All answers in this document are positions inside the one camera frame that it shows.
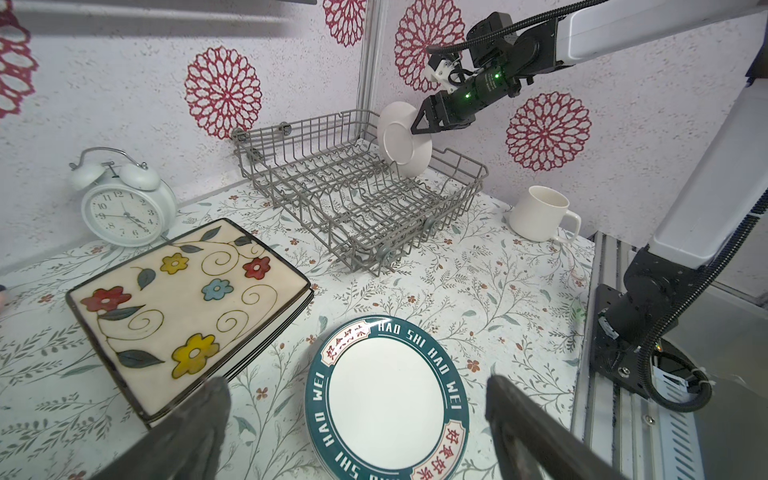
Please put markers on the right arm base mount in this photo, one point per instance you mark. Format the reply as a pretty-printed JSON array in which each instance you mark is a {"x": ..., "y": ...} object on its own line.
[{"x": 620, "y": 326}]

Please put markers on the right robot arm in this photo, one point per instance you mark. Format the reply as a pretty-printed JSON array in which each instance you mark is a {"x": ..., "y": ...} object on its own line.
[{"x": 652, "y": 113}]

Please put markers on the black square plate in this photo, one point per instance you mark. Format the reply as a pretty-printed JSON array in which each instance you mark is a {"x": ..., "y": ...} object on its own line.
[
  {"x": 255, "y": 344},
  {"x": 166, "y": 320}
]

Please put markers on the white round plate four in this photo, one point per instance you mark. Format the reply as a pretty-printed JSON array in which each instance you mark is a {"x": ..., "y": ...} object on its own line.
[{"x": 408, "y": 154}]

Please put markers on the grey wire dish rack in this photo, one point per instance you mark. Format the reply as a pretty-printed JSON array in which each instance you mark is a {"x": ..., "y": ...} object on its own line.
[{"x": 329, "y": 175}]

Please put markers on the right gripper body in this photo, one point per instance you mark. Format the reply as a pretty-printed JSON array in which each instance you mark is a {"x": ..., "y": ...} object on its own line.
[{"x": 481, "y": 91}]

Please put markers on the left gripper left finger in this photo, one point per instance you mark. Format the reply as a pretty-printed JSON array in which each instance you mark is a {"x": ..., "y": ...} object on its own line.
[{"x": 187, "y": 444}]

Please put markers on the white round plate three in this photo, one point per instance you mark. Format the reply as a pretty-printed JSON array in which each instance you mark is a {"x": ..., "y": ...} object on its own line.
[{"x": 383, "y": 400}]

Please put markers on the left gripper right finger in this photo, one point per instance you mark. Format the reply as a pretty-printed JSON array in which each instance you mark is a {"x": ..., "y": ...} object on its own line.
[{"x": 529, "y": 443}]

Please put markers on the white ceramic mug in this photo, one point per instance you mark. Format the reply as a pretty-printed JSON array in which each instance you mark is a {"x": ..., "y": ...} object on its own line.
[{"x": 543, "y": 214}]

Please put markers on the white alarm clock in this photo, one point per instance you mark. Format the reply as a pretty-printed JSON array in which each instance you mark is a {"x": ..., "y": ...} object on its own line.
[{"x": 125, "y": 202}]

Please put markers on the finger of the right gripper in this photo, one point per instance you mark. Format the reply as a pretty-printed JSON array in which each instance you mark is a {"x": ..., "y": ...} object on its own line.
[{"x": 433, "y": 116}]

